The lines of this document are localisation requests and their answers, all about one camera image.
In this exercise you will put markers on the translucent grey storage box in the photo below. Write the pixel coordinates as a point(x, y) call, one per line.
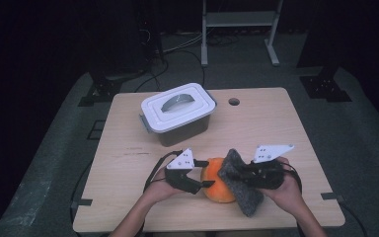
point(184, 133)

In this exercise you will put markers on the black stand base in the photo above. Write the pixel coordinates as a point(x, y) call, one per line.
point(325, 89)
point(100, 90)

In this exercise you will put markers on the black tape strip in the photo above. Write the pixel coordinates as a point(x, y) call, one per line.
point(331, 196)
point(82, 202)

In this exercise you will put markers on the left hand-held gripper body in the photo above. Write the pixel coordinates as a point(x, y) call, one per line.
point(177, 179)

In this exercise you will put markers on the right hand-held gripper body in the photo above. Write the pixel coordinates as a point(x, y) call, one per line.
point(266, 177)

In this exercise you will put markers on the grey fluffy cloth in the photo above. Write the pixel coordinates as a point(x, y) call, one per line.
point(248, 200)

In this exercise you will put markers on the person's right hand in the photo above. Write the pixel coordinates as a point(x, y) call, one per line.
point(289, 197)

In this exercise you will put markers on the white metal stand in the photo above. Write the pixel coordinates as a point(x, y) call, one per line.
point(240, 19)

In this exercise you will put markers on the person's left hand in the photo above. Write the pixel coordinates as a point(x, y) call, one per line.
point(158, 191)

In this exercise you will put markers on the orange plush toy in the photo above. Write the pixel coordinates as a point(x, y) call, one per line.
point(215, 194)

